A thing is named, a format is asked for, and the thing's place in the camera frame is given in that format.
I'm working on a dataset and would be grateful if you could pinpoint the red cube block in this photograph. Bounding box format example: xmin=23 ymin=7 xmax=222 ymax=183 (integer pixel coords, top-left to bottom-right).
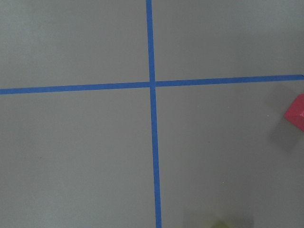
xmin=284 ymin=94 xmax=304 ymax=131

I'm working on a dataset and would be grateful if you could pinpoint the yellow cube block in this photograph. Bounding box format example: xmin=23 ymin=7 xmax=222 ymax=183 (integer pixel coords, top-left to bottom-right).
xmin=210 ymin=220 xmax=230 ymax=228

